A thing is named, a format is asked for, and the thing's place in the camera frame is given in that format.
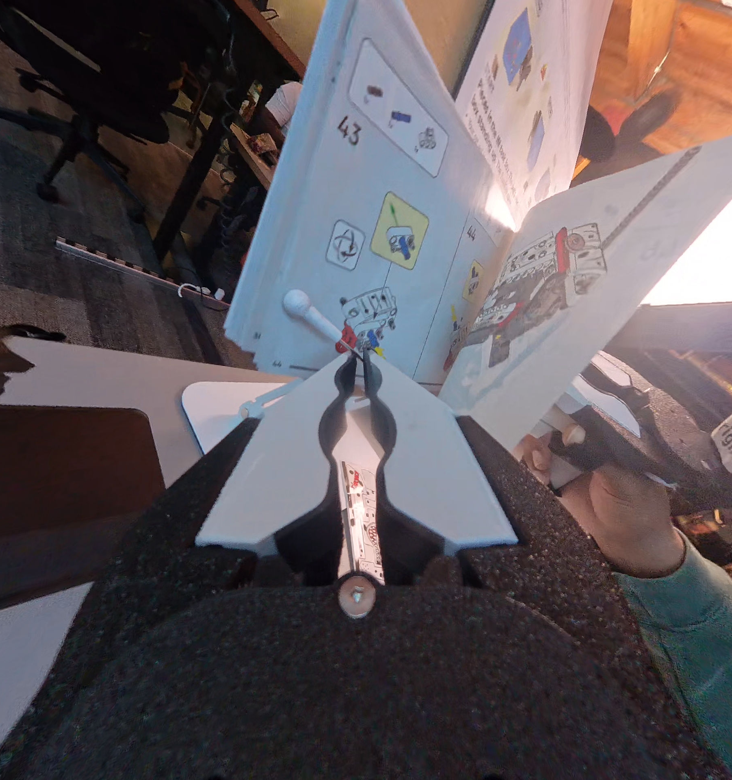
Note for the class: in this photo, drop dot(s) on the white book stand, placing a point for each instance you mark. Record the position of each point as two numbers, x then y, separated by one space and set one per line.
220 414

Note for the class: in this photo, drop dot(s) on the instruction booklet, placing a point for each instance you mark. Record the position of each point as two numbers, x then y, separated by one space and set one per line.
366 183

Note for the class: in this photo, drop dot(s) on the person's right forearm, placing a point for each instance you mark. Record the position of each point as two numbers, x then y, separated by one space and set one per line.
701 634

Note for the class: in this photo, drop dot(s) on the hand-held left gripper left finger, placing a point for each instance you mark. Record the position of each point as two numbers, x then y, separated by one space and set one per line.
275 469

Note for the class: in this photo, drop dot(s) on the white sticker sheet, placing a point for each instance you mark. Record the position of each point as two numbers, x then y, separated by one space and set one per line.
360 524

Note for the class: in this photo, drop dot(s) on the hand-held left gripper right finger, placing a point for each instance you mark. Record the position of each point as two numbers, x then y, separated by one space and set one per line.
445 469

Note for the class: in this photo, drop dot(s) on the grey desk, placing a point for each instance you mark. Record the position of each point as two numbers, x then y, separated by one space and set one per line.
86 378

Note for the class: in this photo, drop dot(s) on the person's right hand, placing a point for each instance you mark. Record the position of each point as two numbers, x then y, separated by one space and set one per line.
628 524

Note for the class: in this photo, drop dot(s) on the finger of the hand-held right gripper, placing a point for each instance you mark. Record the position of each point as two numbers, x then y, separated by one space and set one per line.
604 393

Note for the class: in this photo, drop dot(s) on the black office chair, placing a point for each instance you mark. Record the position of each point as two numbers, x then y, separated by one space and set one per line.
122 73

